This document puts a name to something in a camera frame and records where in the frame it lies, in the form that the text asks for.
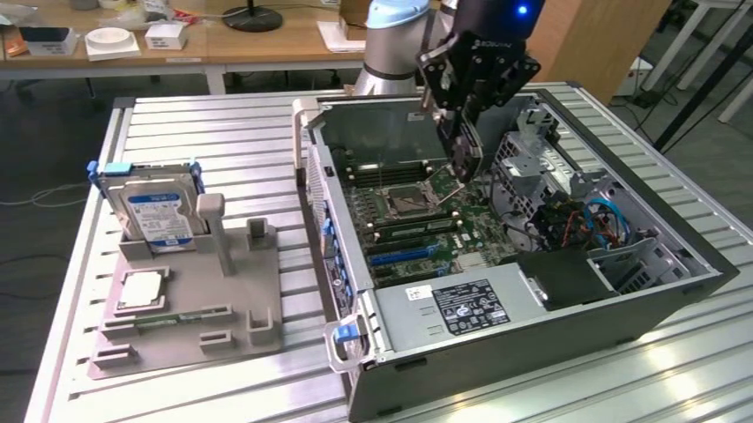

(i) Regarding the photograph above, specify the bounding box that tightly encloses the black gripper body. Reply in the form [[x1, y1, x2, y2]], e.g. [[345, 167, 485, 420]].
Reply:
[[450, 0, 548, 59]]

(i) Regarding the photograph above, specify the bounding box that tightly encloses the black graphics card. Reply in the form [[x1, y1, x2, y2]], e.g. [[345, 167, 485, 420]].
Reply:
[[421, 83, 489, 185]]

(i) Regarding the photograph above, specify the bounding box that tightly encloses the wooden cabinet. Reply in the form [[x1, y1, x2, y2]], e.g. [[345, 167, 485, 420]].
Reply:
[[517, 0, 676, 107]]

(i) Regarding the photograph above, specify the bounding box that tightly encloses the white paper stack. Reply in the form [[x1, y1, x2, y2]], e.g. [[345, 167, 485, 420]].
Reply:
[[317, 19, 370, 54]]

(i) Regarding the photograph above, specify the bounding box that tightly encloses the brown cardboard box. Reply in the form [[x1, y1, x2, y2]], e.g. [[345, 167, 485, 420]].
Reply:
[[340, 0, 372, 41]]

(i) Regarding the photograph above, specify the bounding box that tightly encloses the tall silver disk bay cage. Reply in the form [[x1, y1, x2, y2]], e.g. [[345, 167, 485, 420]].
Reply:
[[492, 105, 591, 221]]

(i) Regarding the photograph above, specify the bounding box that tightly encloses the white box red button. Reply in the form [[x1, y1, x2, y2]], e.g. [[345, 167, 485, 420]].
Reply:
[[628, 56, 656, 93]]

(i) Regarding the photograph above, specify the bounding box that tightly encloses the metal socket cover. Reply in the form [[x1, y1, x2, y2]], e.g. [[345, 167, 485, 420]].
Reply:
[[422, 165, 472, 204]]

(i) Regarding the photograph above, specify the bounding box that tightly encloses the wooden desk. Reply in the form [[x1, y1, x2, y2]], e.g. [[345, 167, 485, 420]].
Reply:
[[0, 0, 530, 96]]

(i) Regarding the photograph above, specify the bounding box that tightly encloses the CPU socket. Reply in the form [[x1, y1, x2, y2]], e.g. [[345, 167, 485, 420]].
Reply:
[[382, 182, 442, 218]]

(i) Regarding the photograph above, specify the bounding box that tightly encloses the black round lamp base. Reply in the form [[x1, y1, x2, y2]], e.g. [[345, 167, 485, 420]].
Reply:
[[222, 0, 285, 33]]

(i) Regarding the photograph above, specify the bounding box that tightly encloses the black slanted pole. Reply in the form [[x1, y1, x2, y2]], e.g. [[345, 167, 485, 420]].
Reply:
[[652, 26, 753, 151]]

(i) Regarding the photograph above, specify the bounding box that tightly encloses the green motherboard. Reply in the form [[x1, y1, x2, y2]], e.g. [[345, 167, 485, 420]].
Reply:
[[334, 145, 520, 287]]

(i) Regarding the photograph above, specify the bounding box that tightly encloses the silver chipset heatsink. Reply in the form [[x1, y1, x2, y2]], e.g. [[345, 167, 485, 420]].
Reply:
[[453, 251, 493, 271]]

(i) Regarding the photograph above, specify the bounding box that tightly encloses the blue expansion slot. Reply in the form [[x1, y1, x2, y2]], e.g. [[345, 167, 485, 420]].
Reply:
[[368, 246, 441, 266]]

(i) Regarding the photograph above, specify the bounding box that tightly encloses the black plastic shroud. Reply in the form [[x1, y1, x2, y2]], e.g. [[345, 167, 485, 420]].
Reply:
[[516, 247, 620, 313]]

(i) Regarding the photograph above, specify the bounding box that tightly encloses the small white cardboard box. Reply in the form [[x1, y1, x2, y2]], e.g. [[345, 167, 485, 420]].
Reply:
[[145, 22, 191, 50]]

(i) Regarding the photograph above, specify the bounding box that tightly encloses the low silver disk bay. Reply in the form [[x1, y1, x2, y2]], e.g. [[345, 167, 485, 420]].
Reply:
[[585, 233, 708, 296]]

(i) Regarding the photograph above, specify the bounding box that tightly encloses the white round dish on base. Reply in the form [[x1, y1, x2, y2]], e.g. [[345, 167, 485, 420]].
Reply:
[[85, 28, 143, 62]]

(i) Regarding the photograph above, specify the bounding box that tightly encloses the hard disk blue label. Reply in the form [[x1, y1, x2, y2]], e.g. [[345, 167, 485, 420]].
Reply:
[[103, 169, 199, 255]]

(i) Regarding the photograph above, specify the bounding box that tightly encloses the silver power supply unit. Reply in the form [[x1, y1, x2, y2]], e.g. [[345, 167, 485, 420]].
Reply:
[[368, 263, 552, 353]]

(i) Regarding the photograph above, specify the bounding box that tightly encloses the blue disk caddy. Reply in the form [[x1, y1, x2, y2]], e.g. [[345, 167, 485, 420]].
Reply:
[[86, 160, 206, 230]]

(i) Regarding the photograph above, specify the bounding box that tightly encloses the black open PC case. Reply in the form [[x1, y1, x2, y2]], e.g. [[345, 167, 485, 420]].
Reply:
[[293, 85, 741, 423]]

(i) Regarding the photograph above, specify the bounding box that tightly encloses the white box dark lid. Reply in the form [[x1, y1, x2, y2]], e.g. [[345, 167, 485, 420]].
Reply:
[[16, 26, 79, 57]]

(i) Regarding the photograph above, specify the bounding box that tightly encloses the grey plastic parts rack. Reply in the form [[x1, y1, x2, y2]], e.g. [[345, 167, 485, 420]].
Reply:
[[86, 191, 290, 382]]

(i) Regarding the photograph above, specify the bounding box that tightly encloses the silver CPU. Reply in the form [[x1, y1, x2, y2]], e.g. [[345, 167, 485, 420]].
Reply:
[[121, 271, 170, 309]]

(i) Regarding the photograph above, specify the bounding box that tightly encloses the green RAM stick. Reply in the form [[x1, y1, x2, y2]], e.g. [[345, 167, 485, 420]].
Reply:
[[135, 308, 229, 331]]

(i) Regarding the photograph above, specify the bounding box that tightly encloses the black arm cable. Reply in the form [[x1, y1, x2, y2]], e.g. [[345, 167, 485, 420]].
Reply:
[[421, 8, 442, 54]]

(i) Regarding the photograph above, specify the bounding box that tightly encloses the white table frame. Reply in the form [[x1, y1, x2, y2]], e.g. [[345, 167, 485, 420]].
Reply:
[[639, 0, 753, 124]]

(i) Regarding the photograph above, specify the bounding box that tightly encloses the black wire bundle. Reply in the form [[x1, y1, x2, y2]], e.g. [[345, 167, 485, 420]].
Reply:
[[502, 193, 581, 255]]

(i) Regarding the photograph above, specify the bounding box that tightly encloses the blue wire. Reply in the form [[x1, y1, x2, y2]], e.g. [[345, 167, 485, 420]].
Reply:
[[581, 197, 635, 248]]

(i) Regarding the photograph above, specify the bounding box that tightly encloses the white floor cable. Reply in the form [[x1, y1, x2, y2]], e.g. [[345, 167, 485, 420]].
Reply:
[[0, 182, 95, 208]]

